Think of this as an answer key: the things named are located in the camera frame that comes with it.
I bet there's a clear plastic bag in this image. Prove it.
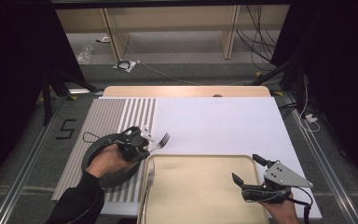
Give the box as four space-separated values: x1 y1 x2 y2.
76 44 94 65

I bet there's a light wooden desk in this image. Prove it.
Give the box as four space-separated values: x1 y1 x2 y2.
55 4 291 62

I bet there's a person's left hand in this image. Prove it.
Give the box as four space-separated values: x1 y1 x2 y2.
85 145 129 179

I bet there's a black floor cable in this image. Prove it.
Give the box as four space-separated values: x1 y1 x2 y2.
279 102 298 119

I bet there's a black metal stand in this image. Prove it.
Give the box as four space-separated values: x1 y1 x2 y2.
251 55 308 114
41 65 98 126

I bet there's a black curtain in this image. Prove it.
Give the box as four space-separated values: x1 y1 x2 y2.
0 0 87 198
270 0 358 201

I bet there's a beige plastic tray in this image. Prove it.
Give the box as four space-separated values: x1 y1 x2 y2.
137 154 270 224

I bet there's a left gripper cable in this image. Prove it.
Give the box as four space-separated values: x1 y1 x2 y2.
82 126 132 146

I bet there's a white table mat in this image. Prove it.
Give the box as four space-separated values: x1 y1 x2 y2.
99 96 323 219

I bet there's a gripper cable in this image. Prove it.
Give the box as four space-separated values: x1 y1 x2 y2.
82 126 132 146
290 185 314 224

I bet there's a person's right hand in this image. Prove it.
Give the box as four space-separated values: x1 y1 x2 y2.
259 193 301 224

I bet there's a silver fork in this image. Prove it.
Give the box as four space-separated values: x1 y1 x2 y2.
148 132 172 154

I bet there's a black textured plate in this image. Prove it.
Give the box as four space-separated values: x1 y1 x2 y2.
80 133 145 189

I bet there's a white power adapter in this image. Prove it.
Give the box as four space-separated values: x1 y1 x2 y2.
297 83 322 133

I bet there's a bundle of black cables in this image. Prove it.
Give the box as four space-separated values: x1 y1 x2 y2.
235 4 278 63

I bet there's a thin white floor cable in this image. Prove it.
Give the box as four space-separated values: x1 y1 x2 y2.
125 43 256 87

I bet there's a packet with black ring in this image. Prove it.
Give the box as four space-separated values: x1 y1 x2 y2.
112 59 137 74

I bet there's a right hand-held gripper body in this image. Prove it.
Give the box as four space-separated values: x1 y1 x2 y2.
241 160 314 205

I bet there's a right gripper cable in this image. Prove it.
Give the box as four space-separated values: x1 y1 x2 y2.
290 185 314 224

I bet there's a light wooden table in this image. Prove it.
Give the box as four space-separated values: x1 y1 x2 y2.
103 85 272 98

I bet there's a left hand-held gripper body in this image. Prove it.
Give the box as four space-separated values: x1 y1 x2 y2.
117 125 155 161

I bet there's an aluminium floor rail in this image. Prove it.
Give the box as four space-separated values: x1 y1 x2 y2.
283 91 358 224
0 95 67 224

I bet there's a striped grey placemat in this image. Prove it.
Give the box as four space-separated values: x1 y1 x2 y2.
51 98 157 203

